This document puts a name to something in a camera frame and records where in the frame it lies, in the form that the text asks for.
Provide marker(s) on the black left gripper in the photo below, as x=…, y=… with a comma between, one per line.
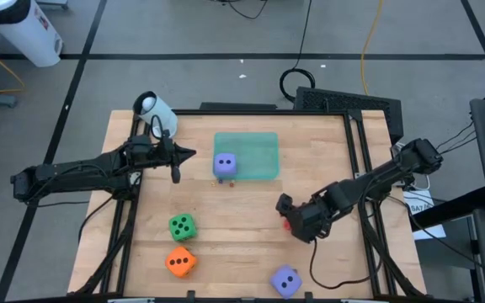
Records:
x=166, y=153

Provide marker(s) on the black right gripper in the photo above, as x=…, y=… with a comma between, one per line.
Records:
x=312, y=219

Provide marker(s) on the large red foam die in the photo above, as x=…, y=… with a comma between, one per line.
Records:
x=287, y=225

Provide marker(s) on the large purple foam die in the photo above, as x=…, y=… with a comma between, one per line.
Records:
x=225, y=165
x=286, y=282

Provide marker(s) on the large green foam die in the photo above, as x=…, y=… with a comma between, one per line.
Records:
x=182, y=227

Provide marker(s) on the large orange foam die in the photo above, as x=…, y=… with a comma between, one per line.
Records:
x=180, y=262

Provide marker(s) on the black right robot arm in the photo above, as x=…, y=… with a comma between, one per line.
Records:
x=377, y=177

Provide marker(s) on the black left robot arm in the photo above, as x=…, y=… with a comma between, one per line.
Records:
x=78, y=172

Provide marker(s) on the white cylindrical device on stand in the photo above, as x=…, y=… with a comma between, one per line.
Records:
x=158, y=113

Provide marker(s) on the black flat rectangular box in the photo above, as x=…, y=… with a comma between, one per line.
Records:
x=238, y=106

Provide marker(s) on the teal translucent plastic bin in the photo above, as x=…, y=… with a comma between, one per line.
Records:
x=259, y=155

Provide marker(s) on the white paper sheet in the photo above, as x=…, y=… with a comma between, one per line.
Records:
x=423, y=210

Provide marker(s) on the white trash bin black liner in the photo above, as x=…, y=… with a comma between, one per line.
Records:
x=28, y=33

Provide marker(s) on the black frame clamp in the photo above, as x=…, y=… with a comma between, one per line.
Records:
x=308, y=296
x=190, y=295

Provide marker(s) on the black metal table frame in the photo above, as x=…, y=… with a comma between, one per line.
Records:
x=268, y=112

